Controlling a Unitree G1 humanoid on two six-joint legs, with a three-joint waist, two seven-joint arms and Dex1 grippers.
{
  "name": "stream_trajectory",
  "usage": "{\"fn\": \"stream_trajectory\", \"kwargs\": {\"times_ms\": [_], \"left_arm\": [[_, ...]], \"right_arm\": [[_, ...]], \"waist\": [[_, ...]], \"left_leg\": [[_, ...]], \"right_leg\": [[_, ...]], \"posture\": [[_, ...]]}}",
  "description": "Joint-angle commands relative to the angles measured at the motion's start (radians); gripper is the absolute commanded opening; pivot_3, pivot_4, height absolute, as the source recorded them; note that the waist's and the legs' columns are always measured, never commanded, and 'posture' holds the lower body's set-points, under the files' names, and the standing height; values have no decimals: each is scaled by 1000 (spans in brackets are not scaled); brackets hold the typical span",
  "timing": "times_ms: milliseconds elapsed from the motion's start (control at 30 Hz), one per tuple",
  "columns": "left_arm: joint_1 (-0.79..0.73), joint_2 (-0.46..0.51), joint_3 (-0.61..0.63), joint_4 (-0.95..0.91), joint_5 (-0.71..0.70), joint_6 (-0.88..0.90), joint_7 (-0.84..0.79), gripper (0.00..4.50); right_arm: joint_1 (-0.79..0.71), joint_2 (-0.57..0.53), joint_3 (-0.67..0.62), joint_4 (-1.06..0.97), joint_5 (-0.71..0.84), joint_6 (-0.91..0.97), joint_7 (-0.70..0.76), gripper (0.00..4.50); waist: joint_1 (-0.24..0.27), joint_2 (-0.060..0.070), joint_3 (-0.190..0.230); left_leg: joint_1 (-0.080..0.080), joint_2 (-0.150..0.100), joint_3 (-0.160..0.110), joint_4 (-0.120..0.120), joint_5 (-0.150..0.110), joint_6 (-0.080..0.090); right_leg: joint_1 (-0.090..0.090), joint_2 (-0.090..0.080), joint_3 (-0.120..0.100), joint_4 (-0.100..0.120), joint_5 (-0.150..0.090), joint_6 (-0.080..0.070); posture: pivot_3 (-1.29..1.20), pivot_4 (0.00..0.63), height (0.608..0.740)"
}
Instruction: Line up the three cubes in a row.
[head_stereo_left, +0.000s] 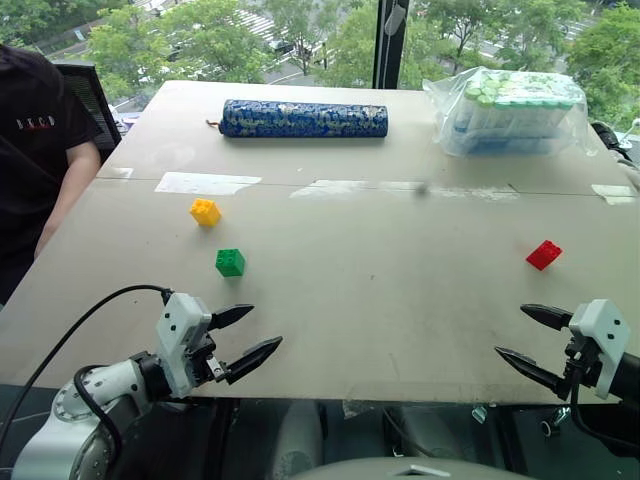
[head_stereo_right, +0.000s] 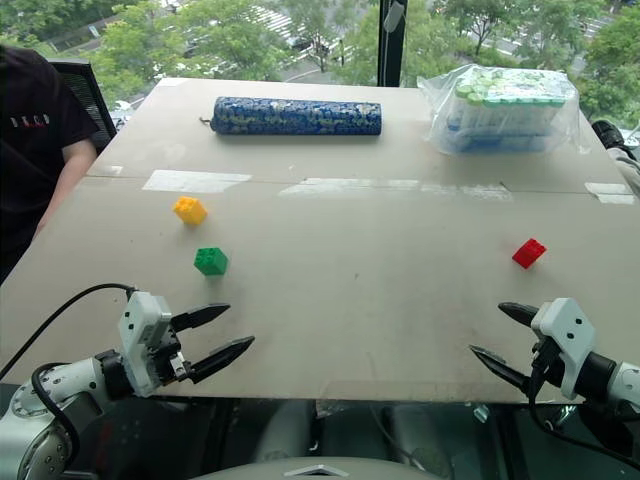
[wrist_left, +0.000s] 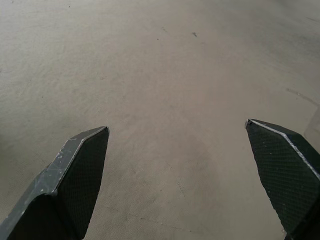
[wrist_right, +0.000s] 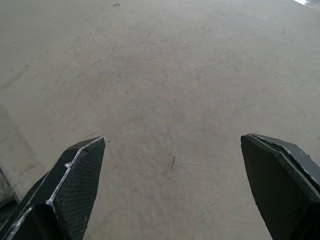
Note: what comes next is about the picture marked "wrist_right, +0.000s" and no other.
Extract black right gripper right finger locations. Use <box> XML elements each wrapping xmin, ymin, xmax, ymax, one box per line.
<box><xmin>240</xmin><ymin>133</ymin><xmax>320</xmax><ymax>240</ymax></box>

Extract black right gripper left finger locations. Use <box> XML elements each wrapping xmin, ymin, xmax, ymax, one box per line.
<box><xmin>0</xmin><ymin>136</ymin><xmax>106</xmax><ymax>240</ymax></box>

